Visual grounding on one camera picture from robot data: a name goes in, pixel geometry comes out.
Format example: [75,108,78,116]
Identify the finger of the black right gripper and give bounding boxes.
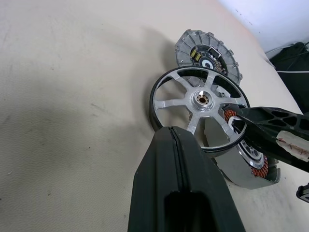
[233,117,309,163]
[224,103,309,131]

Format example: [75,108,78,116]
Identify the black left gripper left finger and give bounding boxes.
[127,125,187,232]

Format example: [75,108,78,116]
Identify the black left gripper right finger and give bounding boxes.
[170,125,245,232]

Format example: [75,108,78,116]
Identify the copper wound motor stator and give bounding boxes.
[204,87,281,192]

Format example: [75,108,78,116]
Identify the silver spoked rotor wheel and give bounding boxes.
[149,66,251,153]

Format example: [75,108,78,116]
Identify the silver motor end cover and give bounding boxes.
[174,29,243,89]

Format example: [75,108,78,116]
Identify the black bag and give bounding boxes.
[267,41,309,117]

